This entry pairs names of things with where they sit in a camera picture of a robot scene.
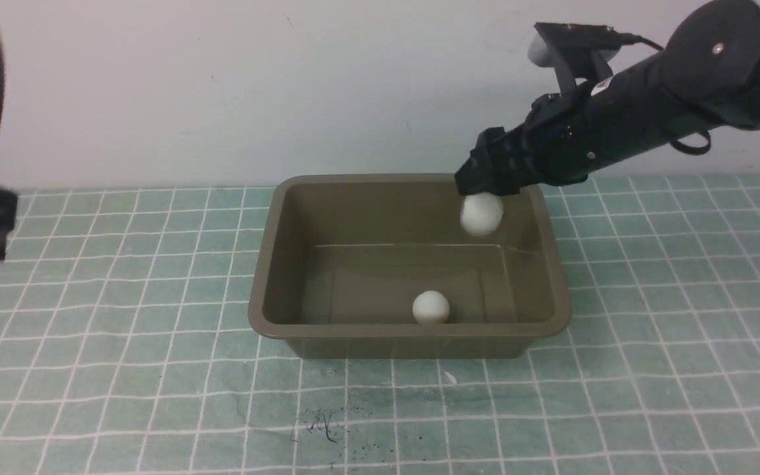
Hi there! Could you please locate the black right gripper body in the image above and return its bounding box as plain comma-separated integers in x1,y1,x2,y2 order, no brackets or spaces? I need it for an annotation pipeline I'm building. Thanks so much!
486,92,602,189

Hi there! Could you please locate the teal grid cutting mat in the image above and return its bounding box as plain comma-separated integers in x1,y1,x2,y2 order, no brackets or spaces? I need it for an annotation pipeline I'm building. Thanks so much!
0,175,760,474

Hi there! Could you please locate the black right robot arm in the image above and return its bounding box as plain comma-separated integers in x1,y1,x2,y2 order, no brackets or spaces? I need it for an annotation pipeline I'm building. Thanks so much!
455,1,760,196

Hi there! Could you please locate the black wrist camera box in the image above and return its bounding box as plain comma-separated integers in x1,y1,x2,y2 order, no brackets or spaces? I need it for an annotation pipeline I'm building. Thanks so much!
528,23,624,94

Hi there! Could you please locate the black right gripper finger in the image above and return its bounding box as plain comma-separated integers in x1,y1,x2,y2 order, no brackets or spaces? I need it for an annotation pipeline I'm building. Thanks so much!
453,142,523,197

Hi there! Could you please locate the olive green plastic bin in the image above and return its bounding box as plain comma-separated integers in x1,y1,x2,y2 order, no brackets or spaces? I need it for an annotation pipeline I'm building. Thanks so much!
248,174,573,359

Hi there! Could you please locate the white ping-pong ball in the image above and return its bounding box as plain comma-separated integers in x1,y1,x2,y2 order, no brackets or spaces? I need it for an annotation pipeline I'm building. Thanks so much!
460,193,504,236
411,290,451,325

